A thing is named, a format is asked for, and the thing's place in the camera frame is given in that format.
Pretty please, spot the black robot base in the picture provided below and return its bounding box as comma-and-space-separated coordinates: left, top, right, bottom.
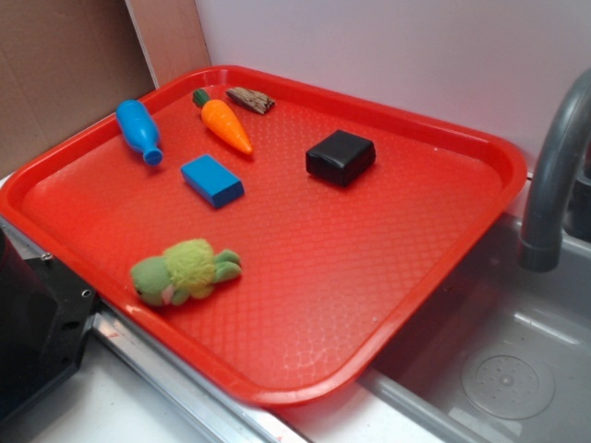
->
1, 233, 97, 425

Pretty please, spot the brown wood piece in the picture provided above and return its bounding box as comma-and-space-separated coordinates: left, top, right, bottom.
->
225, 87, 275, 115

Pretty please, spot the brown cardboard panel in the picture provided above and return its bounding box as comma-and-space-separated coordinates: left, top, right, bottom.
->
1, 1, 210, 176

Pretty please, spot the green plush turtle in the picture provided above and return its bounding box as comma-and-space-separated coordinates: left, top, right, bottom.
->
130, 239, 242, 307

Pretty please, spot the blue rectangular block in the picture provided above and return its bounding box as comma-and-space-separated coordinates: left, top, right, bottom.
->
180, 154, 245, 209

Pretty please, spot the silver metal rail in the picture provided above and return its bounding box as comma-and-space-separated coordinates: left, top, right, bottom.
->
0, 214, 296, 443

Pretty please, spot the orange toy carrot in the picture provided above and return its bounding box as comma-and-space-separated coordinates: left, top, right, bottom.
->
192, 89, 254, 155

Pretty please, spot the grey plastic sink basin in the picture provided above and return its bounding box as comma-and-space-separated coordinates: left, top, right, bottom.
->
276, 174, 591, 443

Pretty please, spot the blue plastic bottle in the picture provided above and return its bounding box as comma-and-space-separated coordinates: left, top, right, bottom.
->
115, 100, 163, 166

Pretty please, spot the red plastic tray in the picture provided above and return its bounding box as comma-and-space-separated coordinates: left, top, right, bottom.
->
1, 66, 526, 407

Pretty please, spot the black square block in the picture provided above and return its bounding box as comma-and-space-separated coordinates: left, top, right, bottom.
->
306, 130, 377, 187

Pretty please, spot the grey sink faucet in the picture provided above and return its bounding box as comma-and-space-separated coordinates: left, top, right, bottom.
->
518, 70, 590, 272

